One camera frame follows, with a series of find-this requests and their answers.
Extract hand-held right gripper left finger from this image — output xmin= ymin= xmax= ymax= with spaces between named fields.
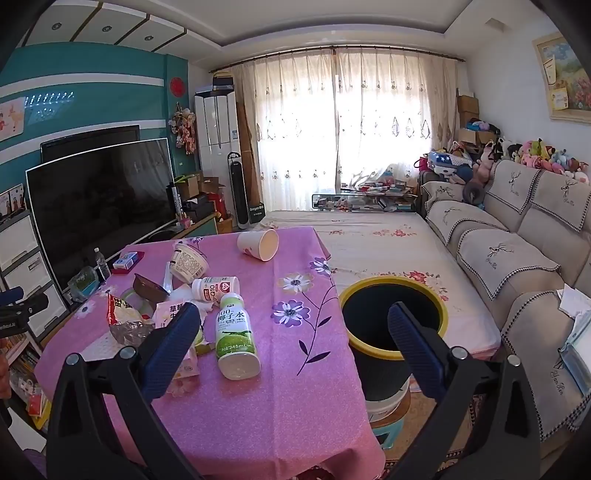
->
xmin=46 ymin=301 xmax=205 ymax=480

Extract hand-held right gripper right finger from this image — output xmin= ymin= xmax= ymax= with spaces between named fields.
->
xmin=387 ymin=301 xmax=544 ymax=480

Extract green snack packet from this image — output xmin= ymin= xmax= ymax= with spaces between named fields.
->
xmin=191 ymin=323 xmax=217 ymax=357

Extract black bin with yellow rim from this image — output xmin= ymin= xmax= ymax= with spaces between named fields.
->
xmin=339 ymin=276 xmax=450 ymax=403

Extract green and white drink bottle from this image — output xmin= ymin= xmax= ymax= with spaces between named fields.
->
xmin=215 ymin=293 xmax=262 ymax=380

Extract red and white snack bag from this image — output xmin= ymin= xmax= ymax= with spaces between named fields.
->
xmin=106 ymin=293 xmax=156 ymax=345

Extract brown foil tray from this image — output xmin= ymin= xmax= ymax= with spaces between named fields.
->
xmin=134 ymin=273 xmax=171 ymax=303

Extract clear jar with green lid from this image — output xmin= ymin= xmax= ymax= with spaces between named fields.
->
xmin=121 ymin=287 xmax=155 ymax=319

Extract small white plastic bottle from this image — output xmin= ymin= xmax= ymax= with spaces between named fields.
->
xmin=191 ymin=276 xmax=241 ymax=303

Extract white instant noodle cup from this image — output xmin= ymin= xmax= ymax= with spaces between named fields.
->
xmin=171 ymin=243 xmax=209 ymax=283

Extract white paper cup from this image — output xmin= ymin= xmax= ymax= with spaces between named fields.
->
xmin=237 ymin=228 xmax=280 ymax=262

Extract white plastic drawer unit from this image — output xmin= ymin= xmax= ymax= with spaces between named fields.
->
xmin=0 ymin=210 xmax=70 ymax=340

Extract low shelf with books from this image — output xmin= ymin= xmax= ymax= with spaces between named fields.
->
xmin=0 ymin=332 xmax=51 ymax=430

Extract plastic bag with green sprouts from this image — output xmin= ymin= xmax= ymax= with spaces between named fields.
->
xmin=68 ymin=266 xmax=100 ymax=303

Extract white bucket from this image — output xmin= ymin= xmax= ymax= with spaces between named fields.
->
xmin=365 ymin=390 xmax=411 ymax=423

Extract clear water bottle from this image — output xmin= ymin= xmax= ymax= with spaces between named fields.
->
xmin=93 ymin=248 xmax=112 ymax=282

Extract red and yellow packets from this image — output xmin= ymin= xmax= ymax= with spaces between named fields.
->
xmin=28 ymin=394 xmax=51 ymax=430

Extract teal plastic stool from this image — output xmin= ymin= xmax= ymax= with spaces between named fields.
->
xmin=370 ymin=425 xmax=403 ymax=451

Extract small photo frames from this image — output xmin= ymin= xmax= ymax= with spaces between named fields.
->
xmin=0 ymin=184 xmax=25 ymax=217

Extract cream floral bed sheet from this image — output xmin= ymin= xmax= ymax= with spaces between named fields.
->
xmin=256 ymin=210 xmax=502 ymax=361

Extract large curved television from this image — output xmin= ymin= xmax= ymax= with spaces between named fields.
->
xmin=25 ymin=137 xmax=176 ymax=291

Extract beige sofa with covers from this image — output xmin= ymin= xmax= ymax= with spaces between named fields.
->
xmin=422 ymin=159 xmax=591 ymax=439

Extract dark suitcase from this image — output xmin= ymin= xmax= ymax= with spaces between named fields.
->
xmin=418 ymin=171 xmax=433 ymax=213

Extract pale blue plastic bag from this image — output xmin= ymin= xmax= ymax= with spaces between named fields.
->
xmin=558 ymin=318 xmax=591 ymax=393

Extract cluttered glass coffee table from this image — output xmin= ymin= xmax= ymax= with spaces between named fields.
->
xmin=311 ymin=178 xmax=419 ymax=213

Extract white papers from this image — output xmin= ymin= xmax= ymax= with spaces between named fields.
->
xmin=556 ymin=284 xmax=591 ymax=319

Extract black tower fan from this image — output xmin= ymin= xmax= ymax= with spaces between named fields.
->
xmin=227 ymin=152 xmax=244 ymax=229

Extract black flat television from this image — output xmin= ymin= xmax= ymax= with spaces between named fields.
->
xmin=41 ymin=124 xmax=140 ymax=163

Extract blue star printed bag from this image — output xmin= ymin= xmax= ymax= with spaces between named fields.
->
xmin=427 ymin=150 xmax=472 ymax=178

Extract pink plush toy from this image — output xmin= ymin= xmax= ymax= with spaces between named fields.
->
xmin=473 ymin=148 xmax=497 ymax=188

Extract hanging flower decoration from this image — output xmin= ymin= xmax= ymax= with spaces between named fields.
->
xmin=168 ymin=107 xmax=197 ymax=155

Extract white standing air conditioner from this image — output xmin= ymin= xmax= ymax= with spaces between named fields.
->
xmin=194 ymin=90 xmax=242 ymax=185

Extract row of plush toys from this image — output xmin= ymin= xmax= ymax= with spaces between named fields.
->
xmin=499 ymin=136 xmax=591 ymax=185

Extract stack of cardboard boxes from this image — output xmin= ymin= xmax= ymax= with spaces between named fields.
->
xmin=455 ymin=95 xmax=497 ymax=148

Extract cream embroidered curtains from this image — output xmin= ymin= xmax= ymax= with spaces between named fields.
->
xmin=231 ymin=46 xmax=458 ymax=210

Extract framed flower painting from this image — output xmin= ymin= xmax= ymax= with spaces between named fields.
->
xmin=532 ymin=32 xmax=591 ymax=124

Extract dark curtain rod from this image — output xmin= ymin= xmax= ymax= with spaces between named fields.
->
xmin=208 ymin=45 xmax=464 ymax=75

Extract pink wall poster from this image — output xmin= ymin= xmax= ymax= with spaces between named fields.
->
xmin=0 ymin=97 xmax=26 ymax=143

